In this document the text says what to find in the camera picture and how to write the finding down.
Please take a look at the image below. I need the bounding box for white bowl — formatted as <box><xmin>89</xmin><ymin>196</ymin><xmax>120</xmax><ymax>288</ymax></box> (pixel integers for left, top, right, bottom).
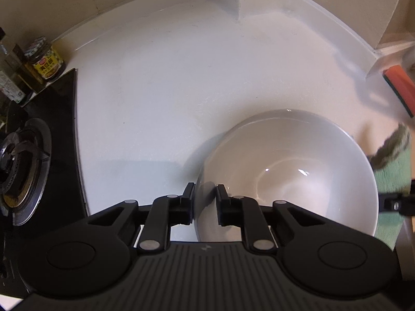
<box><xmin>194</xmin><ymin>109</ymin><xmax>379</xmax><ymax>243</ymax></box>

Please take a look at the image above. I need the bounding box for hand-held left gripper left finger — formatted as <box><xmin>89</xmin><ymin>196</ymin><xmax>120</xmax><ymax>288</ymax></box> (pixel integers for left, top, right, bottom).
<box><xmin>87</xmin><ymin>183</ymin><xmax>197</xmax><ymax>252</ymax></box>

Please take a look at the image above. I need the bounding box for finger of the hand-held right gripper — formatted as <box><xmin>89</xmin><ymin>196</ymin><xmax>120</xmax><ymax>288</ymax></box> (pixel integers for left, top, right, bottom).
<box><xmin>378</xmin><ymin>192</ymin><xmax>415</xmax><ymax>217</ymax></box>

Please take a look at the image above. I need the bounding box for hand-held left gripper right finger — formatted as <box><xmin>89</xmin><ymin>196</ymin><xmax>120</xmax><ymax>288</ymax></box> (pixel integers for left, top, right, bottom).
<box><xmin>216</xmin><ymin>184</ymin><xmax>326</xmax><ymax>252</ymax></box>

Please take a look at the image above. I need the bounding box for pink sponge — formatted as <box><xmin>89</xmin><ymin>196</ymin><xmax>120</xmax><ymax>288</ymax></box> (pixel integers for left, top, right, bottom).
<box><xmin>382</xmin><ymin>65</ymin><xmax>415</xmax><ymax>119</ymax></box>

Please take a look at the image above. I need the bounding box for green cloth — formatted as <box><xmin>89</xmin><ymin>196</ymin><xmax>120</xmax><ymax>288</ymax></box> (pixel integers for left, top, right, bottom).
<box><xmin>370</xmin><ymin>123</ymin><xmax>412</xmax><ymax>250</ymax></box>

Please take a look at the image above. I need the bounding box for dark oil bottle black cap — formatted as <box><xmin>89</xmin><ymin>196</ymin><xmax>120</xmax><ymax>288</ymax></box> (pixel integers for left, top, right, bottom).
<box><xmin>12</xmin><ymin>43</ymin><xmax>45</xmax><ymax>94</ymax></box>

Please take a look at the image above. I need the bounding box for clear bottle yellow cap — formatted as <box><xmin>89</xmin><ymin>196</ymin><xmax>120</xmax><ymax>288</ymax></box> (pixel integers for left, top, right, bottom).
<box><xmin>0</xmin><ymin>27</ymin><xmax>27</xmax><ymax>103</ymax></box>

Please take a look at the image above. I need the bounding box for yellow label jar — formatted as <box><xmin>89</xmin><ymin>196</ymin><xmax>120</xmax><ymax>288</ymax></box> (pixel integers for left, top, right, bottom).
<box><xmin>24</xmin><ymin>36</ymin><xmax>65</xmax><ymax>80</ymax></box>

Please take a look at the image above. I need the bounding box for black glass gas stove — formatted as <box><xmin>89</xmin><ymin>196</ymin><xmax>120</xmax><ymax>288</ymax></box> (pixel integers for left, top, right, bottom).
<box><xmin>0</xmin><ymin>68</ymin><xmax>89</xmax><ymax>299</ymax></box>

